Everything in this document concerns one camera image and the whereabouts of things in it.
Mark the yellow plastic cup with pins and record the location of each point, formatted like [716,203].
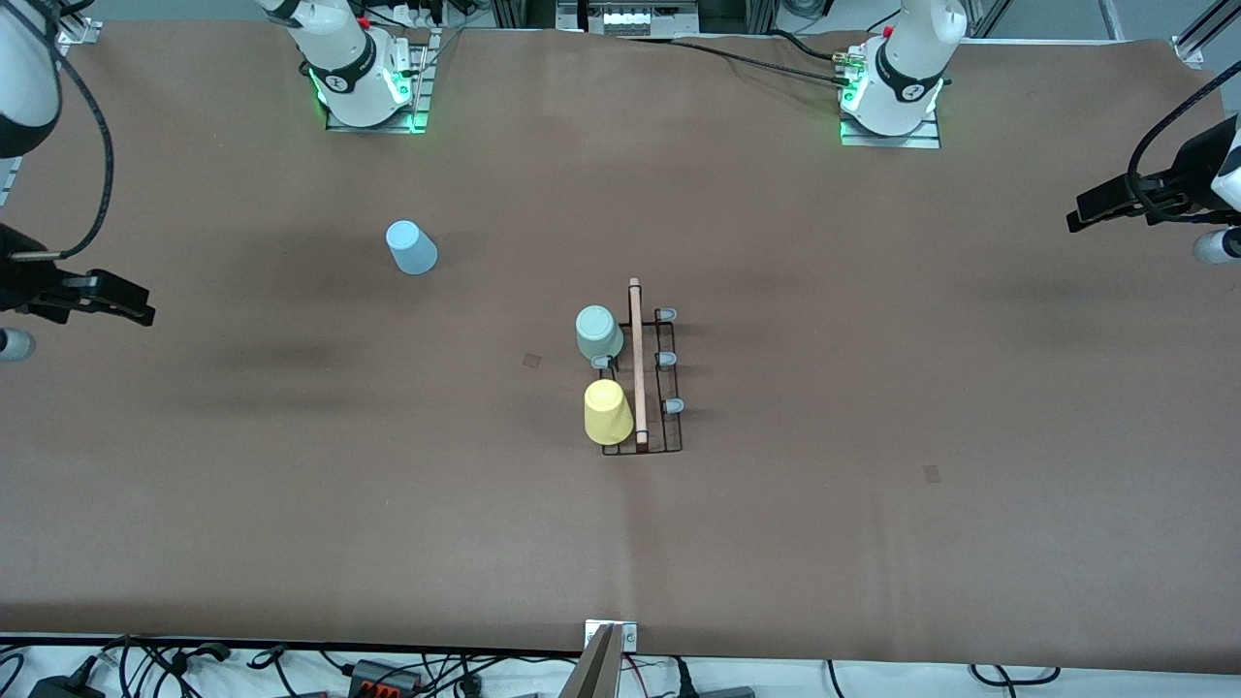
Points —
[608,412]

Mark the black power adapter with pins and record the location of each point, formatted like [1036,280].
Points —
[68,688]

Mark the black orange connector block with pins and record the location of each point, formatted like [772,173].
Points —
[383,677]

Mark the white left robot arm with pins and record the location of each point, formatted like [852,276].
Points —
[906,58]

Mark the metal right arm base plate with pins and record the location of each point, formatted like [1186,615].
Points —
[373,127]

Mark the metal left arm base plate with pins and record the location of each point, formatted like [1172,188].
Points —
[892,142]

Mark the light blue plastic cup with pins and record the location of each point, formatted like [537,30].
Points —
[412,247]

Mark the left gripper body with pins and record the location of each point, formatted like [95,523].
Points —
[1194,165]

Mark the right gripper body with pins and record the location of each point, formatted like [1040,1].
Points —
[21,283]

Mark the pale green plastic cup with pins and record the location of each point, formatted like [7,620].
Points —
[599,332]

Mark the white power strip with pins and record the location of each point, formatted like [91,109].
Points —
[640,17]

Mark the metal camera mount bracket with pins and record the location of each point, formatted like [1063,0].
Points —
[601,669]

